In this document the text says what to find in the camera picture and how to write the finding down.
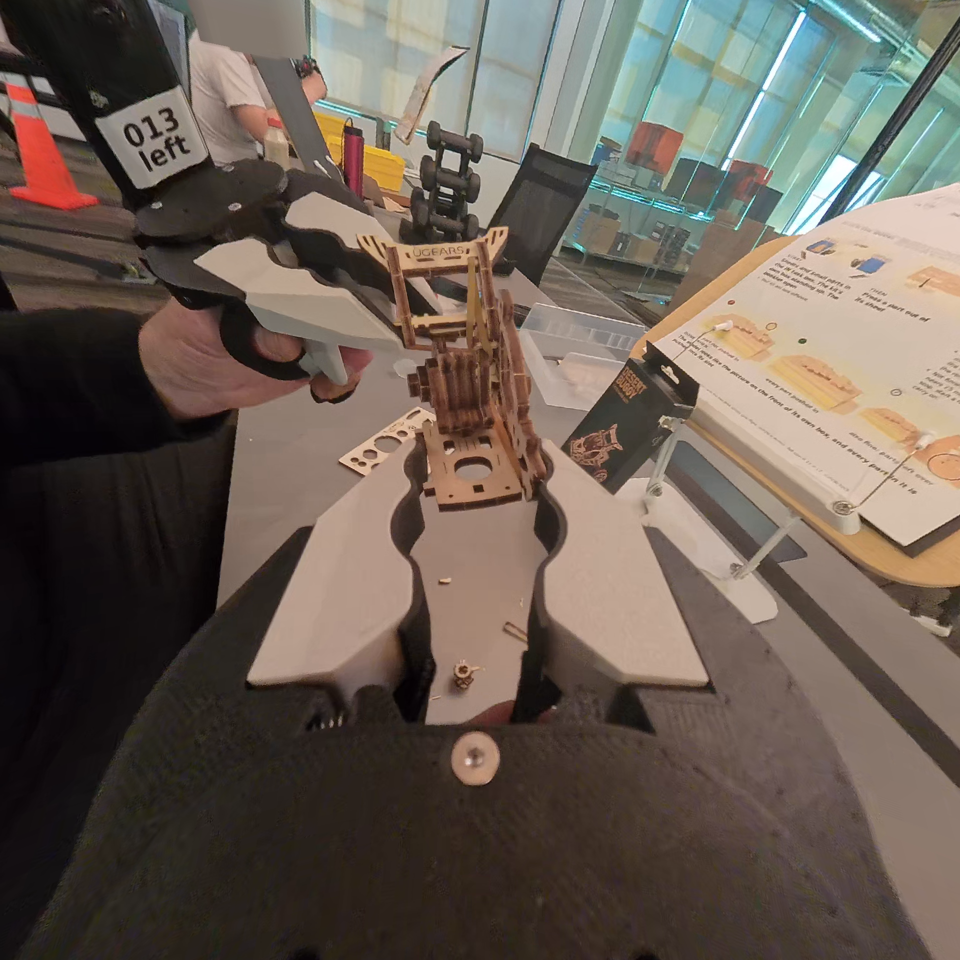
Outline person's left hand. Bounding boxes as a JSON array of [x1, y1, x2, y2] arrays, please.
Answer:
[[138, 303, 376, 423]]

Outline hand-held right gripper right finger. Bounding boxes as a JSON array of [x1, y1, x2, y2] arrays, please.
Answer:
[[534, 441, 712, 714]]

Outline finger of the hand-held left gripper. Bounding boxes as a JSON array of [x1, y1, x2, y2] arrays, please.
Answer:
[[283, 193, 397, 305], [193, 238, 411, 354]]

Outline wooden book stand white base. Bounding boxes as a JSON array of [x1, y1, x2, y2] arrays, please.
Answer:
[[630, 232, 960, 624]]

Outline brown wooden model assembly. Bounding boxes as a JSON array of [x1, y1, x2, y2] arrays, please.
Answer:
[[356, 225, 549, 515]]

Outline dark model kit box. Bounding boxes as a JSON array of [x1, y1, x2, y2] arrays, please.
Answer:
[[561, 352, 702, 496]]

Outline black mesh chair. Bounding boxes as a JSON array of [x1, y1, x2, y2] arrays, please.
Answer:
[[487, 142, 601, 286]]

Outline wooden sheet round cutouts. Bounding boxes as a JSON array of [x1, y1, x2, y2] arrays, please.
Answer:
[[339, 408, 432, 477]]

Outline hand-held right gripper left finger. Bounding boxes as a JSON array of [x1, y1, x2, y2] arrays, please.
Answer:
[[246, 444, 419, 696]]

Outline striped orange traffic cone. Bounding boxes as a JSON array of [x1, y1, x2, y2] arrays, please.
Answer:
[[7, 82, 99, 211]]

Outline clear plastic container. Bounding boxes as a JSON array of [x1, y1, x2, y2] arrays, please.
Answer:
[[519, 302, 650, 410]]

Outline person's left forearm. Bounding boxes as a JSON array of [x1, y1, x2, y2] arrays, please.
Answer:
[[0, 307, 234, 470]]

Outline yellow plastic bin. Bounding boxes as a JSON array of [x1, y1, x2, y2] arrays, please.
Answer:
[[311, 111, 410, 189]]

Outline person's black clothing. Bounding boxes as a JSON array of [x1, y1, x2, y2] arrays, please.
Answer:
[[0, 420, 237, 960]]

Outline black dumbbell rack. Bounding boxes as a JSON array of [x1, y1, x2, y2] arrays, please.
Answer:
[[408, 122, 485, 241]]

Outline white printed instruction page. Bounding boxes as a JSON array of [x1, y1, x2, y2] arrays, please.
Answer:
[[652, 182, 960, 549]]

